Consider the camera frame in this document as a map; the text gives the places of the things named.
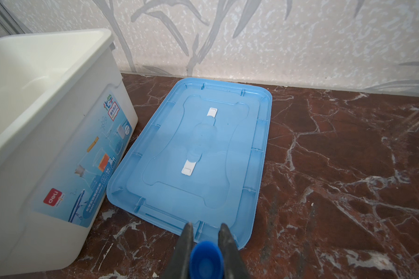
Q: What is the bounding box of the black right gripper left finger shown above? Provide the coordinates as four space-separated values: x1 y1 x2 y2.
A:
161 223 194 279

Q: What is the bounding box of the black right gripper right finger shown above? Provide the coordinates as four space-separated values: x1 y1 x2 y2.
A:
218 223 250 279

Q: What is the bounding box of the blue capped test tube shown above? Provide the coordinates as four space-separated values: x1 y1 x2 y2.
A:
189 241 224 279

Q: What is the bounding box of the white plastic storage bin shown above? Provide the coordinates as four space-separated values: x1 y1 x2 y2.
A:
0 29 138 276

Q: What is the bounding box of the blue plastic bin lid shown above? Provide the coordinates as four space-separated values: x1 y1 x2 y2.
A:
107 78 272 249

